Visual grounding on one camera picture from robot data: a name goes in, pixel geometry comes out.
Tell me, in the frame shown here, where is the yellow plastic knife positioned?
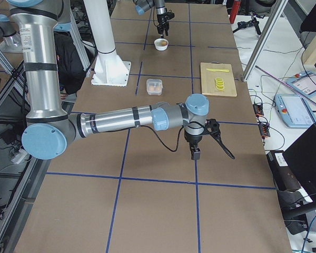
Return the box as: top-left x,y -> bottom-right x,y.
206,68 -> 230,73

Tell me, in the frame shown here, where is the clear plastic egg box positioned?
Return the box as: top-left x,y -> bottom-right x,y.
146,79 -> 163,95

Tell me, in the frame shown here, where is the white round bowl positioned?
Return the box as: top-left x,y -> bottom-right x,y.
154,38 -> 169,51

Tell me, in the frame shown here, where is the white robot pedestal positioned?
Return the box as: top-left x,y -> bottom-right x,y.
84,0 -> 131,87

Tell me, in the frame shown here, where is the teach pendant tablet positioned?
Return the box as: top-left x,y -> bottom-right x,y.
274,94 -> 316,129
286,71 -> 316,98

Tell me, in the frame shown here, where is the aluminium frame post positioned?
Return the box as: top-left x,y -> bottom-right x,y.
242,0 -> 288,82

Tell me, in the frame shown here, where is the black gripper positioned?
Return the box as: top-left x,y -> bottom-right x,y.
156,7 -> 174,37
184,128 -> 204,160

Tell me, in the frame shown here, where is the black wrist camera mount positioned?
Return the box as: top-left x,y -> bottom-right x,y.
204,119 -> 235,160

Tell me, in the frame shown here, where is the red cylinder bottle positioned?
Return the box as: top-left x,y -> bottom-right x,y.
229,0 -> 241,24

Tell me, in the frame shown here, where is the wooden cutting board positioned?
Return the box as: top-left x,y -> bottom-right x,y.
200,62 -> 237,97

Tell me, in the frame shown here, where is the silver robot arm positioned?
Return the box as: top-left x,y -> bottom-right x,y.
9,1 -> 209,160
133,0 -> 175,38

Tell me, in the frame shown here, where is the black computer box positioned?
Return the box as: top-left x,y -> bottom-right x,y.
267,124 -> 316,195

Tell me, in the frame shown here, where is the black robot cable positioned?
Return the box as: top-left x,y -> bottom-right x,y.
141,125 -> 185,153

